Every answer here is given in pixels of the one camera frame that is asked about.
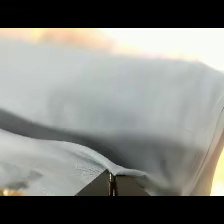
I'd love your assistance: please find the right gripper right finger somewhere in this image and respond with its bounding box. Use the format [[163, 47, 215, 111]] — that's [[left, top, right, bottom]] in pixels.
[[112, 173, 151, 197]]

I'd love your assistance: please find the grey shirt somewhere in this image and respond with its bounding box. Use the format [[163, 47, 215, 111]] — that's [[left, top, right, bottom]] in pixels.
[[0, 37, 224, 197]]

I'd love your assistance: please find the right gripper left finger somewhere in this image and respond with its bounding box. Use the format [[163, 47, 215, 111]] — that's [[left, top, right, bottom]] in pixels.
[[75, 168, 112, 197]]

